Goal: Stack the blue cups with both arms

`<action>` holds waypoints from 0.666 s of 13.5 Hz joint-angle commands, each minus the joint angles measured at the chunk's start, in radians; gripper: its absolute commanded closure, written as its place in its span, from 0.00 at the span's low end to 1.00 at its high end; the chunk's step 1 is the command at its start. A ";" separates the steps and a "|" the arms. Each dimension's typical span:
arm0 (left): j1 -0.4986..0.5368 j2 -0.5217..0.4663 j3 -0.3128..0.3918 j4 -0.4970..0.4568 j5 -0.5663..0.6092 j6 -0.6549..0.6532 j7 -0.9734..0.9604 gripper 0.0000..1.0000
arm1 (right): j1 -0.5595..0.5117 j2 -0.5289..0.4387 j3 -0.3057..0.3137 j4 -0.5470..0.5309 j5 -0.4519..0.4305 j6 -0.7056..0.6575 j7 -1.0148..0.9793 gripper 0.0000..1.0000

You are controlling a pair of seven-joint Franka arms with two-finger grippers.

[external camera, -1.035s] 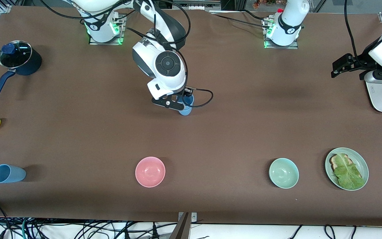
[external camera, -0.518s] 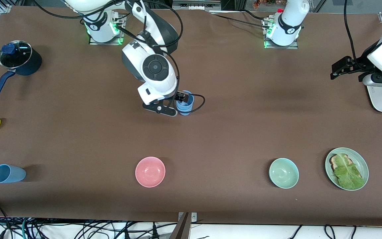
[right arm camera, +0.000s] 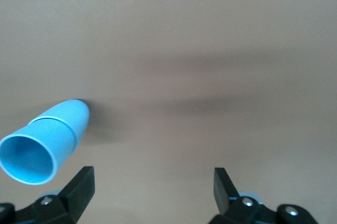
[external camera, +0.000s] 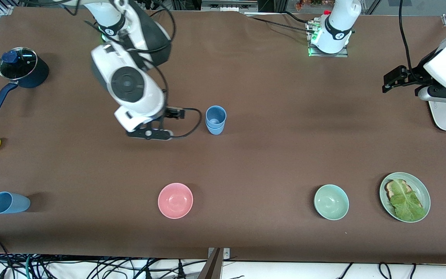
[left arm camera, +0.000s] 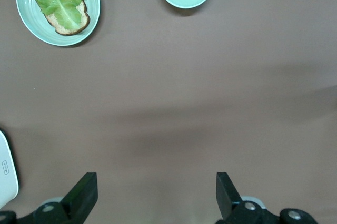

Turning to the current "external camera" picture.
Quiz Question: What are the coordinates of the pink bowl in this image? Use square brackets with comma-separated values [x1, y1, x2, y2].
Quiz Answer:
[158, 183, 194, 219]

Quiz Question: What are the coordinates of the mint green plate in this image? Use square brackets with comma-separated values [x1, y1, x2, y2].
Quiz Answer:
[379, 172, 431, 223]

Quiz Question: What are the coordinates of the toast bread slice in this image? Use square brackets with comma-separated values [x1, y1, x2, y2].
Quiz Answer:
[385, 179, 423, 210]

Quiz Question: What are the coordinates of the green lettuce leaf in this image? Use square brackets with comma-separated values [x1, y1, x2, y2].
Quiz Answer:
[389, 179, 427, 222]

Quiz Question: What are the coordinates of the grey metal box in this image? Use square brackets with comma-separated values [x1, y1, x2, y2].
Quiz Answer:
[202, 0, 258, 12]

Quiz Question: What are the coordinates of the orange flower bunch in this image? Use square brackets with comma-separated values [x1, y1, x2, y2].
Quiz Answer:
[295, 0, 336, 10]

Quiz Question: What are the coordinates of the dark blue saucepan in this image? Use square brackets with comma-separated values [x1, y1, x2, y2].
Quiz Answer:
[0, 47, 50, 115]

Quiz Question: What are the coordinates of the mint green bowl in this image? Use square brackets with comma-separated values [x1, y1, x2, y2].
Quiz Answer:
[314, 184, 350, 221]

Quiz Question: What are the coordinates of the glass lid with blue knob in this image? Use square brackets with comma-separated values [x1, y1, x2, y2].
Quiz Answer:
[0, 47, 38, 81]

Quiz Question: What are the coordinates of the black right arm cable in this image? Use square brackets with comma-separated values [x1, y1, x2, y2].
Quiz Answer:
[171, 108, 202, 138]

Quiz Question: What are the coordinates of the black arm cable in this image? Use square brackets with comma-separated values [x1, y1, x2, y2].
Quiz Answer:
[399, 0, 417, 78]
[171, 108, 202, 138]

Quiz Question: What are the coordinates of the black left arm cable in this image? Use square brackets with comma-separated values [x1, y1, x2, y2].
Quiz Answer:
[399, 0, 417, 78]

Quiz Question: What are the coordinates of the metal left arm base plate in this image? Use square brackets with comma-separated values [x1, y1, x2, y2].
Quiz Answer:
[306, 21, 349, 58]

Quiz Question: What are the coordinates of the black table cable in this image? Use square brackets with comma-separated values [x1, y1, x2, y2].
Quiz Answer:
[242, 11, 313, 34]

